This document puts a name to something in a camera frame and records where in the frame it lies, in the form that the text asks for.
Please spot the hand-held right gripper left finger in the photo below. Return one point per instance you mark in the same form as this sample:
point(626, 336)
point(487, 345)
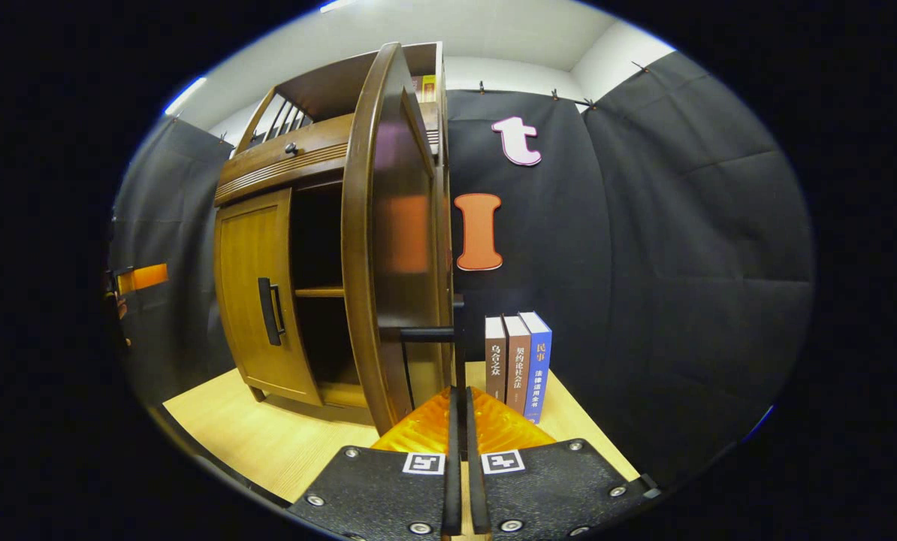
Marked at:
point(388, 496)

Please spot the blue spine book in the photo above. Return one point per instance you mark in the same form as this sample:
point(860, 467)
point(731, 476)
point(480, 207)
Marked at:
point(537, 368)

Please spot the dark brown spine book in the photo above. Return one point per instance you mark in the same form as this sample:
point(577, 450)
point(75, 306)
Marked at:
point(495, 361)

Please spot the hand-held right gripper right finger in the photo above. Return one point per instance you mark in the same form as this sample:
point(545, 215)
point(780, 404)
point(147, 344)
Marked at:
point(554, 488)

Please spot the black backdrop cloth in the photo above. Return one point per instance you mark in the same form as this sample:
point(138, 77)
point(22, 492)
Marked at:
point(681, 263)

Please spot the light brown spine book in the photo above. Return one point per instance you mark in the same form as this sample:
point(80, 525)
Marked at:
point(517, 364)

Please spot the wooden inner shelf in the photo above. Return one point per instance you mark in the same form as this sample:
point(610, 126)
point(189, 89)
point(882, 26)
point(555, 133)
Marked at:
point(319, 291)

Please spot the wooden double-door shoe cabinet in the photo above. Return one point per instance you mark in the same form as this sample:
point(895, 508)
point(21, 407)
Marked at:
point(321, 83)

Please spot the wooden shoe cabinet door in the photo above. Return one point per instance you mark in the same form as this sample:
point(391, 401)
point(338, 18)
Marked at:
point(396, 225)
point(253, 300)

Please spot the wooden drawer with black knob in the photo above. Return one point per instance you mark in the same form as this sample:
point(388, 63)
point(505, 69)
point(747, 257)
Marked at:
point(268, 161)

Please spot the dark red book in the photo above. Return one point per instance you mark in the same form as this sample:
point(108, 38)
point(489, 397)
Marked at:
point(416, 84)

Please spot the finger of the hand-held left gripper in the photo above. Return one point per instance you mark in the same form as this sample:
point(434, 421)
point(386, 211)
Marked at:
point(142, 277)

